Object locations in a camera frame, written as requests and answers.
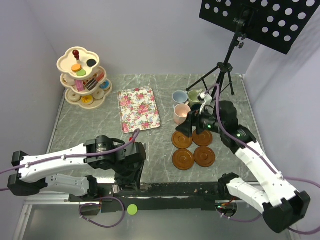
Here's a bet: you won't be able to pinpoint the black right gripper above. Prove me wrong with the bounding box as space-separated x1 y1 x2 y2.
175 104 225 138

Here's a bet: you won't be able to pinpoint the metal serving tongs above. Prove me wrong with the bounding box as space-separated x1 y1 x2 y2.
112 184 121 194

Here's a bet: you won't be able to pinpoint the green toy macaron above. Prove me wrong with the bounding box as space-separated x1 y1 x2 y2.
76 68 87 77
127 204 138 216

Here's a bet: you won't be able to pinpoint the yellow toy tart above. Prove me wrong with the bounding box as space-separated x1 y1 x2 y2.
81 95 94 106

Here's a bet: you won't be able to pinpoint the pink sprinkled toy donut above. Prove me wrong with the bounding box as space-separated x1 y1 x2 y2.
92 89 105 100

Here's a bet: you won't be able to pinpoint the blue frosted toy donut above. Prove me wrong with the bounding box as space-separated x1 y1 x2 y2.
99 79 111 91

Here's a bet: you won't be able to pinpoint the chocolate layer toy cake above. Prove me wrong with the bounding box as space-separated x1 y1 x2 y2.
84 78 98 91

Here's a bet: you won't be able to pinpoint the pink toy cake slice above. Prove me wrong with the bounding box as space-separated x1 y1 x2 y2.
94 70 105 82

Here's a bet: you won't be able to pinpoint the pink toy popsicle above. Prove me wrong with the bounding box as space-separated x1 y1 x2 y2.
74 79 84 92

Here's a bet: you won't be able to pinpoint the black toy cookie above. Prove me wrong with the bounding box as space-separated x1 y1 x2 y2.
86 58 97 68

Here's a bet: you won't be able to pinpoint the orange toy macaron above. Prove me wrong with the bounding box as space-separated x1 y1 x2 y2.
71 63 82 73

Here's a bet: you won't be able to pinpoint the white toy donut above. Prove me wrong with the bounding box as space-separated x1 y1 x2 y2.
68 92 81 102

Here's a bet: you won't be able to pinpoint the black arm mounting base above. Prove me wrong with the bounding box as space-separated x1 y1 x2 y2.
68 182 233 213

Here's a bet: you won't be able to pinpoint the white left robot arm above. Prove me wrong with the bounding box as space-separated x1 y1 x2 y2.
7 135 147 201

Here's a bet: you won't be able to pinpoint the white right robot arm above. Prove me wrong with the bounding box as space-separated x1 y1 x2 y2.
176 101 311 233

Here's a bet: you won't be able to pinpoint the dark green mug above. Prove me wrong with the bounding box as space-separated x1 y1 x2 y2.
190 104 202 111

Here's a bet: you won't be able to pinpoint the brown wooden coaster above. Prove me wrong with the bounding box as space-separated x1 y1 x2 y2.
192 130 213 147
193 146 216 168
172 149 195 171
171 131 193 149

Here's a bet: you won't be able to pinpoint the light green mug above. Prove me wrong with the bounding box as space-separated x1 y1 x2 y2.
187 89 203 107

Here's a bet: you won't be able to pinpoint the pink mug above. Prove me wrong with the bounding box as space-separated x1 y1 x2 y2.
173 101 191 125

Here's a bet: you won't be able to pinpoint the light blue mug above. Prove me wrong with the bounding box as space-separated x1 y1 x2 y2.
172 90 188 107

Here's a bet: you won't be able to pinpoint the floral serving tray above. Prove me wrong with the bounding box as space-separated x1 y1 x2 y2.
117 86 161 134

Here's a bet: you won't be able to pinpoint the cream three-tier dessert stand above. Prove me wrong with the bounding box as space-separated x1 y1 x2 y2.
56 46 113 110

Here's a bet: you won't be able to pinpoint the black perforated calibration board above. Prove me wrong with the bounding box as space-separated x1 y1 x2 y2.
199 0 320 55

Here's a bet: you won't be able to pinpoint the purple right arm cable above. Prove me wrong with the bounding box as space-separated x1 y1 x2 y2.
205 83 320 236

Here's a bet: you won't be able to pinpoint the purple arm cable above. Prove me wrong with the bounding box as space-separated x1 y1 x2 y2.
205 83 320 236
0 128 141 228

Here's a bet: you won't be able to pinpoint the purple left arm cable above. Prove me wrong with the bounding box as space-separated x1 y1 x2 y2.
0 128 141 228

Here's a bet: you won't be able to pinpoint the aluminium frame rail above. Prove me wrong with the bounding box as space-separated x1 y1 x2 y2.
12 192 76 240

